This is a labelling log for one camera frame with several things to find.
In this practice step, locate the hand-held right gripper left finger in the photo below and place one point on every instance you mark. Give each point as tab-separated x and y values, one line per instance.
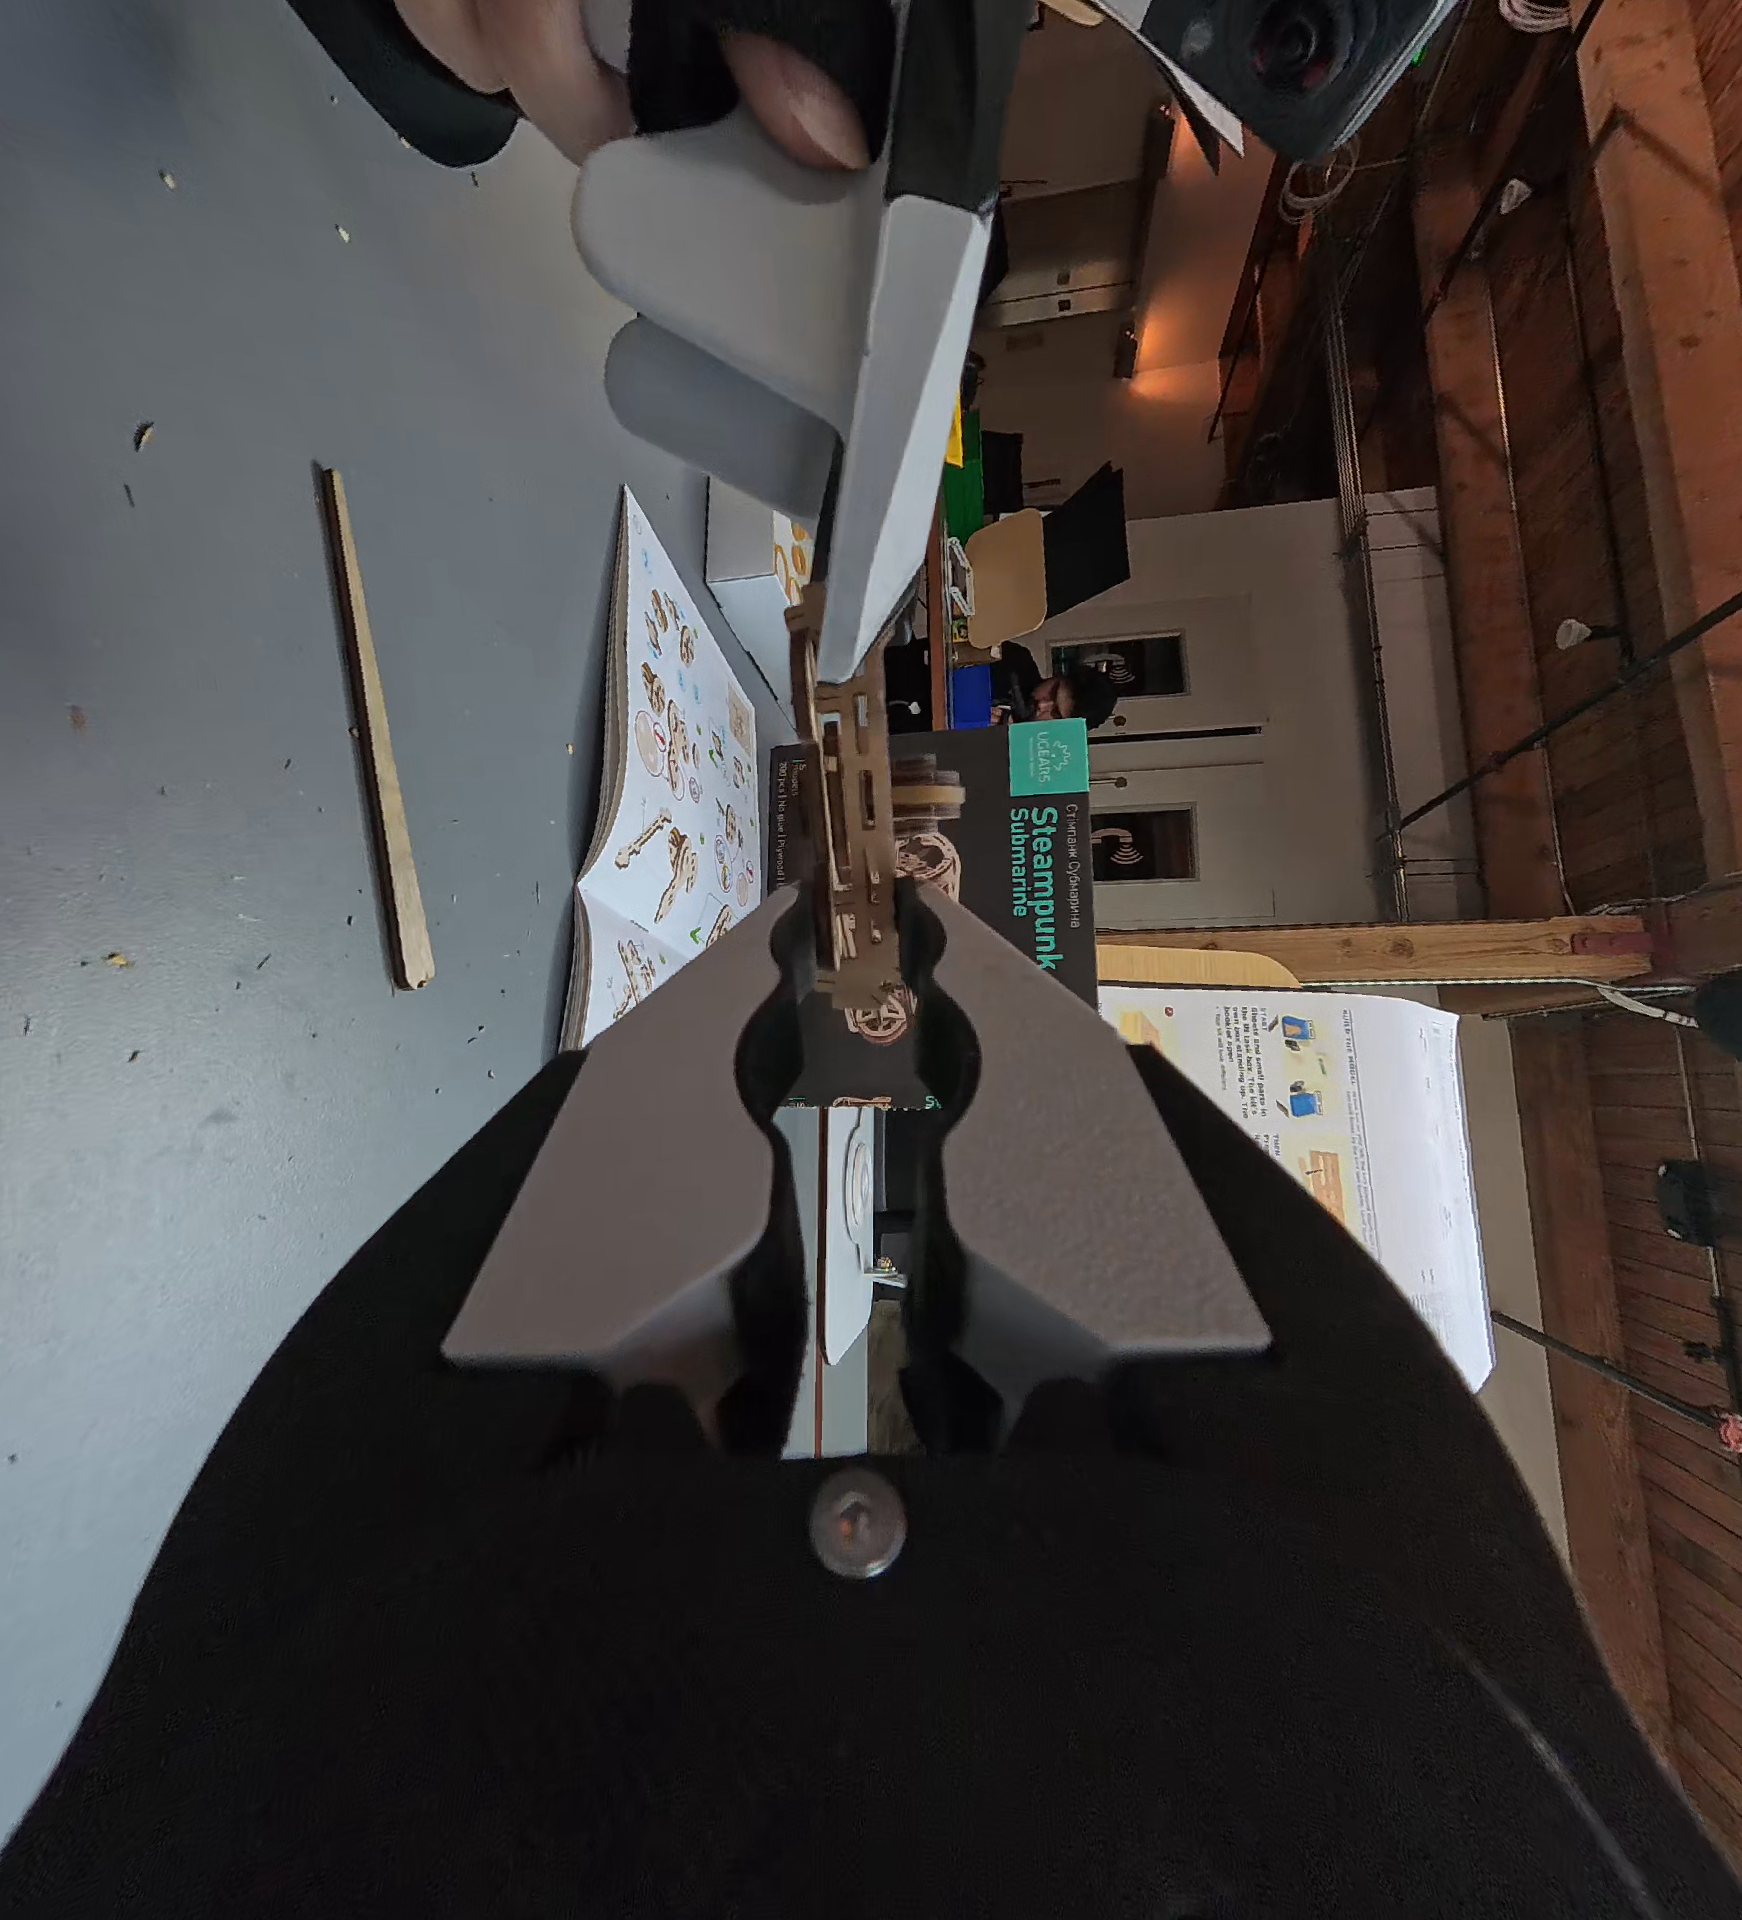
616	1215

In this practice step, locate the person's left hand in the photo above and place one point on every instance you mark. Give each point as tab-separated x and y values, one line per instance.
541	74

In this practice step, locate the white instruction poster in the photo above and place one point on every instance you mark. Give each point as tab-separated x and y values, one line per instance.
1351	1139

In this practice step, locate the light wooden chair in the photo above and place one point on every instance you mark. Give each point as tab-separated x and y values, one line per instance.
1015	579

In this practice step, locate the black model kit box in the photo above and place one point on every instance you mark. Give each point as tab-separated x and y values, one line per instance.
1045	869

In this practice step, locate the white cardboard box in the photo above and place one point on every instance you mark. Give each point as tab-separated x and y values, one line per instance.
744	554

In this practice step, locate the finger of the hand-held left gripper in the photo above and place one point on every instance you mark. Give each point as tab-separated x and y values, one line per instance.
911	375

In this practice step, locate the small wooden model bracket assembly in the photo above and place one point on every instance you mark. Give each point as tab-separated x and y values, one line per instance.
854	751

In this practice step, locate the open instruction booklet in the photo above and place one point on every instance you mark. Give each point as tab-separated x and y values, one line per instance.
661	751

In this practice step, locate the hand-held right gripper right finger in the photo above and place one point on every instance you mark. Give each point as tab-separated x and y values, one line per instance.
1097	1201

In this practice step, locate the rounded light wooden board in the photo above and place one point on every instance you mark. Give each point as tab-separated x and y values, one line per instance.
1170	964

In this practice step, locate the thin wooden stick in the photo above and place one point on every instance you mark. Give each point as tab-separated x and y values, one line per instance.
376	734

